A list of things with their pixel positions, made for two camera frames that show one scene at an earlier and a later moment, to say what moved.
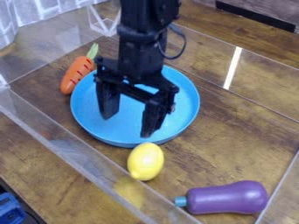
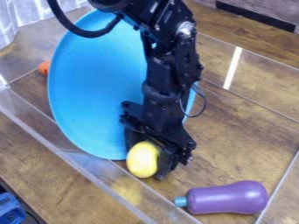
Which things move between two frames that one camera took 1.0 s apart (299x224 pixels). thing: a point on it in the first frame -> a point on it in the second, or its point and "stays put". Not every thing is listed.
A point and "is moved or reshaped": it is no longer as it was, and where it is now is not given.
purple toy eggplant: [239, 197] stays put
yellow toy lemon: [144, 161] stays put
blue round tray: [121, 130] is moved or reshaped
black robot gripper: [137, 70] -> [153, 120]
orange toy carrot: [79, 69] -> [43, 67]
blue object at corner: [12, 214] stays put
